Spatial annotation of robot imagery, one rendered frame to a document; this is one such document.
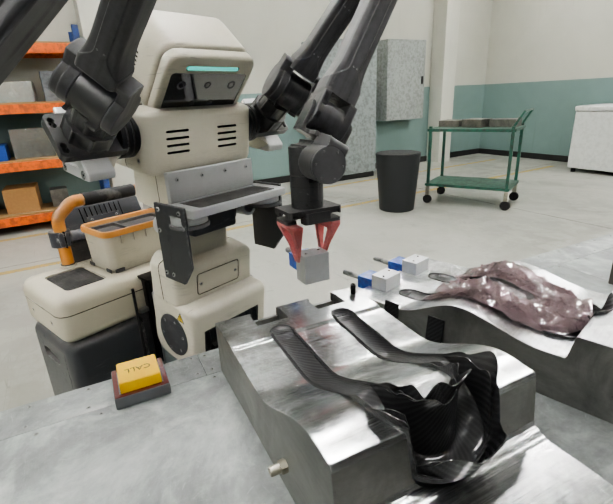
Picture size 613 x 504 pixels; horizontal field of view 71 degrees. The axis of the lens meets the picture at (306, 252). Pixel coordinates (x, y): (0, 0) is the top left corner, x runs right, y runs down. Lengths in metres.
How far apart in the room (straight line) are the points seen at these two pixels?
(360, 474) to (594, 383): 0.39
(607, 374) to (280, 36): 6.28
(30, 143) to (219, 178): 4.54
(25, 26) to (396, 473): 0.49
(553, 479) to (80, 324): 0.99
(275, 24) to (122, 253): 5.67
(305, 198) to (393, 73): 6.71
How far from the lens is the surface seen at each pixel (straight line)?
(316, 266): 0.77
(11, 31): 0.43
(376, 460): 0.43
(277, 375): 0.59
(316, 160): 0.65
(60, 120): 0.86
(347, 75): 0.75
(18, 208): 5.47
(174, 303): 0.99
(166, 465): 0.62
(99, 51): 0.68
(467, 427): 0.54
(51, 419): 0.77
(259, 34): 6.52
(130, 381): 0.72
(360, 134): 6.72
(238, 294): 1.02
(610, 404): 0.72
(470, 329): 0.74
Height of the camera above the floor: 1.23
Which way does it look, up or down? 20 degrees down
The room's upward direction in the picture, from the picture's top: 3 degrees counter-clockwise
